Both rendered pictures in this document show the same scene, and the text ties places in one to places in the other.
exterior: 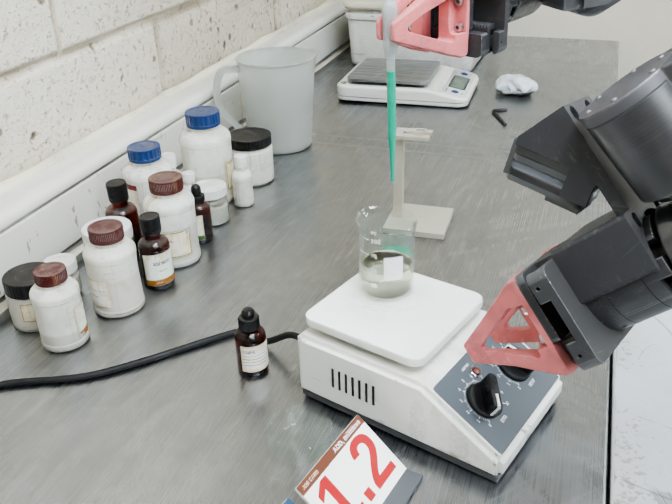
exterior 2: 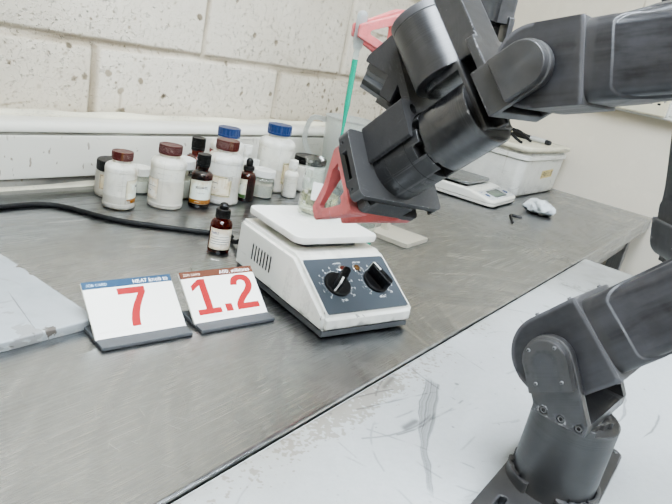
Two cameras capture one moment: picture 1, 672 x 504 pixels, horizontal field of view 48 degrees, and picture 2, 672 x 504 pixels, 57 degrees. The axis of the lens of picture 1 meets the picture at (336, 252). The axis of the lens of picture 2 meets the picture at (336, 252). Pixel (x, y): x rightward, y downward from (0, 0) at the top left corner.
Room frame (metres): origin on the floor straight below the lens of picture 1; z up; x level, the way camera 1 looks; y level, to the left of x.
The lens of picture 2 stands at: (-0.15, -0.25, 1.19)
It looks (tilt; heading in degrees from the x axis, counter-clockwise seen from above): 18 degrees down; 13
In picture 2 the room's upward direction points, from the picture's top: 12 degrees clockwise
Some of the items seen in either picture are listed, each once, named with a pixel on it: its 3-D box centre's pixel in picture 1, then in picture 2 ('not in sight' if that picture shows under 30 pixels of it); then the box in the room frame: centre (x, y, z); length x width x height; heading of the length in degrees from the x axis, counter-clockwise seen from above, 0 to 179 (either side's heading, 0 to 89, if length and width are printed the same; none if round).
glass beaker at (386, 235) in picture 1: (384, 252); (320, 186); (0.58, -0.04, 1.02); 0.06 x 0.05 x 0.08; 38
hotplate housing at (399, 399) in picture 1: (419, 359); (317, 263); (0.54, -0.07, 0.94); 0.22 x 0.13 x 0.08; 53
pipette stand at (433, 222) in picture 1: (420, 178); (405, 203); (0.89, -0.11, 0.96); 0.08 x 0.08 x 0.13; 72
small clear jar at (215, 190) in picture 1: (211, 203); (262, 182); (0.91, 0.17, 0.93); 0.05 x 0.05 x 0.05
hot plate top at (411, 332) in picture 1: (395, 309); (312, 223); (0.55, -0.05, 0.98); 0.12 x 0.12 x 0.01; 53
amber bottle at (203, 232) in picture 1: (198, 212); (247, 179); (0.86, 0.17, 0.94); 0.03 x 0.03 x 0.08
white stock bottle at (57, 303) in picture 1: (58, 305); (120, 178); (0.64, 0.28, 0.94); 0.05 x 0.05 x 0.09
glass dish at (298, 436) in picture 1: (300, 436); (212, 275); (0.47, 0.03, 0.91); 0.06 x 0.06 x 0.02
